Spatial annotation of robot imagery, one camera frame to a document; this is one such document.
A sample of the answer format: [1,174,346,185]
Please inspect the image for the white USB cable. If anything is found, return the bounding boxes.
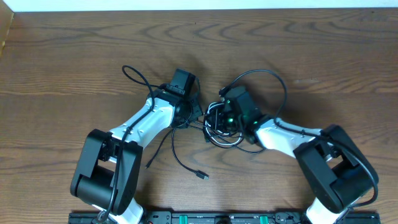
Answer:
[202,101,244,147]

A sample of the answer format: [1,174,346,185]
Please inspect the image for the black USB cable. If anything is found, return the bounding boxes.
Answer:
[144,102,267,181]

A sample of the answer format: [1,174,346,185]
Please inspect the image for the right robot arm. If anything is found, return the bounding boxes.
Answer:
[204,86,379,223]

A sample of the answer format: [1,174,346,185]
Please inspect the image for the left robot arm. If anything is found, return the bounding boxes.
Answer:
[69,69,203,223]

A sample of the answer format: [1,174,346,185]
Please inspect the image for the right camera cable black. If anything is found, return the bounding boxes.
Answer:
[219,69,379,213]

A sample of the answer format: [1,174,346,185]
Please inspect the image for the camera cable black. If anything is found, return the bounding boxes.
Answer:
[219,69,379,213]
[91,65,157,223]

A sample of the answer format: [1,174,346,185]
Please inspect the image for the left camera cable black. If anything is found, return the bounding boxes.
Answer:
[91,65,157,223]

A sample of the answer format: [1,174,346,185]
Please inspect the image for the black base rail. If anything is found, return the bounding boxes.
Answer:
[67,211,381,224]

